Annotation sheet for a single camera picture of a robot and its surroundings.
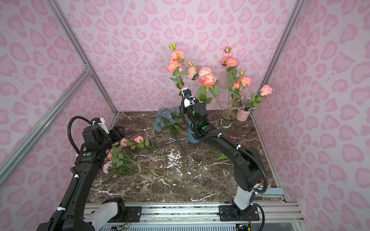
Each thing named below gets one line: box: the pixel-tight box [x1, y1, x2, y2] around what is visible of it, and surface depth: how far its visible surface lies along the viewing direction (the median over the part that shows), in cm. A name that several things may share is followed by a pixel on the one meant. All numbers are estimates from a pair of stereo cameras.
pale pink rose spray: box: [186, 60, 212, 81], surface depth 78 cm
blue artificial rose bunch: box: [152, 106, 183, 136], surface depth 108 cm
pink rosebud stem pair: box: [119, 135, 157, 153], surface depth 100 cm
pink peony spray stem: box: [221, 46, 253, 118], surface depth 86 cm
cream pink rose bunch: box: [102, 145, 140, 177], surface depth 91 cm
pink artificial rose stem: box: [245, 84, 273, 110], surface depth 74 cm
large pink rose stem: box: [197, 74, 223, 111], surface depth 75 cm
